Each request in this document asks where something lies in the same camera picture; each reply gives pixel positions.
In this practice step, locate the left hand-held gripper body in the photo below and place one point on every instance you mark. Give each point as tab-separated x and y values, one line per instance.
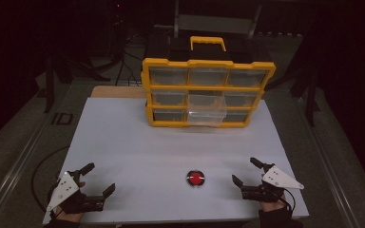
64	190

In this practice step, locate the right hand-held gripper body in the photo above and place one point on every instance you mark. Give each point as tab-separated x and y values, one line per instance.
278	179

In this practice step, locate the round red and black part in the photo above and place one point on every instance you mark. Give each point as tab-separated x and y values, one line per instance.
195	178

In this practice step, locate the clear plastic drawer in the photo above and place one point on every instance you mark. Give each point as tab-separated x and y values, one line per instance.
207	109

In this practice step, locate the person's left hand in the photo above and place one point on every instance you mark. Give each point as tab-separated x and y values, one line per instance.
69	217

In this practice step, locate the person's right hand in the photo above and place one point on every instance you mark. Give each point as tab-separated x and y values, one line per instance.
272	206

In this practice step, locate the white table board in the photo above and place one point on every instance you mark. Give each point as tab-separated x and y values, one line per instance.
158	158

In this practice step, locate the wooden board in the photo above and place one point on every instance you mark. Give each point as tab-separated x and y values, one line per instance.
117	91

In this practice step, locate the black tripod stand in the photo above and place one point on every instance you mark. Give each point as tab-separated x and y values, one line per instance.
310	95
52	85

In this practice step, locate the yellow and black drawer cabinet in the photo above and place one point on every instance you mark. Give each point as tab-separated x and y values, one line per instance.
209	64

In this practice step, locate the grey metal stand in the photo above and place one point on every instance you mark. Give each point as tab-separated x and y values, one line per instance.
214	22

